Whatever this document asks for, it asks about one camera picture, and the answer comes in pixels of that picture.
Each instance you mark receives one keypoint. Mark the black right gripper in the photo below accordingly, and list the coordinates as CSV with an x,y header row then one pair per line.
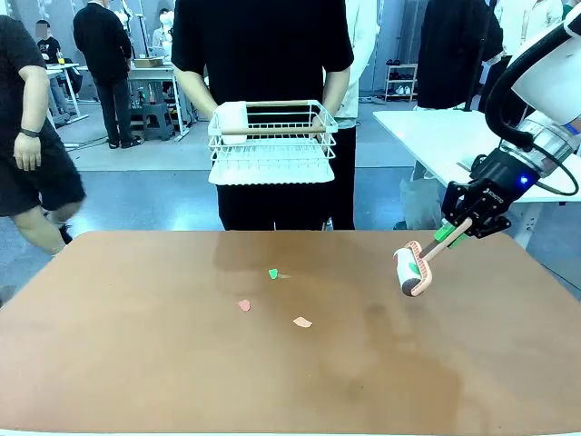
x,y
499,181

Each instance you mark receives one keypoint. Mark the orange paper scrap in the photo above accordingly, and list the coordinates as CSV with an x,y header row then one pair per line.
x,y
302,322

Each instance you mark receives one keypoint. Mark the seated person in black shirt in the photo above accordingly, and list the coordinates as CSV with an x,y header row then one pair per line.
x,y
47,43

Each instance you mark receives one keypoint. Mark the white shoe rack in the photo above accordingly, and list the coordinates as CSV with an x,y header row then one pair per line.
x,y
400,82

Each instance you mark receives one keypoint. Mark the person in green top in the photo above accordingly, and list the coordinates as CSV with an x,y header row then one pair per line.
x,y
569,9

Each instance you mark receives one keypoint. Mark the green paper scrap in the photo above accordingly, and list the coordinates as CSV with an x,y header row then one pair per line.
x,y
272,273

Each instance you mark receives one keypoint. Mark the black hanging coat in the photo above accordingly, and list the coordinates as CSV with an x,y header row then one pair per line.
x,y
454,54

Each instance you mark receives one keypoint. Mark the cardboard box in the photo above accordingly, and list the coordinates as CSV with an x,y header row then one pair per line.
x,y
147,62

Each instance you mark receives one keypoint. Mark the white drip tray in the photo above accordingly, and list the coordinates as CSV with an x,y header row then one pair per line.
x,y
272,175

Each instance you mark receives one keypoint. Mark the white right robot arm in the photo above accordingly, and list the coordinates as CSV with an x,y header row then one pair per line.
x,y
549,77

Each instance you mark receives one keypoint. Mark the person's right forearm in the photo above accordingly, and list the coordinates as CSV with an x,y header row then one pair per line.
x,y
193,91

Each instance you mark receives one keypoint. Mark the white side table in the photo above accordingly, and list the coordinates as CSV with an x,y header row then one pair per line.
x,y
431,136

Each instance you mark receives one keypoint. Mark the person in black t-shirt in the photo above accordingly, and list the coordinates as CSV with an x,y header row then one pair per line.
x,y
263,45

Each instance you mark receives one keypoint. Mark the pink paper scrap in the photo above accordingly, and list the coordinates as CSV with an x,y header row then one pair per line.
x,y
244,305

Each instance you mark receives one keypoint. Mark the white plastic cutlery cup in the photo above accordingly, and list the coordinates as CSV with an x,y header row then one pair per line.
x,y
232,120

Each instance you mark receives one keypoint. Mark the person in white shirt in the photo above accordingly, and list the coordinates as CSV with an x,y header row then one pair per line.
x,y
365,59

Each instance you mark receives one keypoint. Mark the person's left hand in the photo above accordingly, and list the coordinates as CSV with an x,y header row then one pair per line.
x,y
323,119

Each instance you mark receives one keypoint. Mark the standing man in black clothes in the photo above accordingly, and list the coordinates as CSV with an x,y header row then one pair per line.
x,y
106,54

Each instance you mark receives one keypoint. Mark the passer-by in black shorts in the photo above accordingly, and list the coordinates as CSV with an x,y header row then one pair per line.
x,y
27,136

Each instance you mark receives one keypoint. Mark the person's right hand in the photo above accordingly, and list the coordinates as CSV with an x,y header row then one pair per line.
x,y
213,113

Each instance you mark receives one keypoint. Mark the grey plastic step stool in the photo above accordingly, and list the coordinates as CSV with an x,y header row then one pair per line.
x,y
158,120

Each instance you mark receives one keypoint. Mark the person's left forearm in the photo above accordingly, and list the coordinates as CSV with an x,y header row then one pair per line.
x,y
337,91

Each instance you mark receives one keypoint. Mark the white background desk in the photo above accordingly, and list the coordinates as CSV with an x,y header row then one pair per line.
x,y
63,70

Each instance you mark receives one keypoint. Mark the person in white jacket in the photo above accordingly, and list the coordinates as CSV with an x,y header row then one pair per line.
x,y
540,13

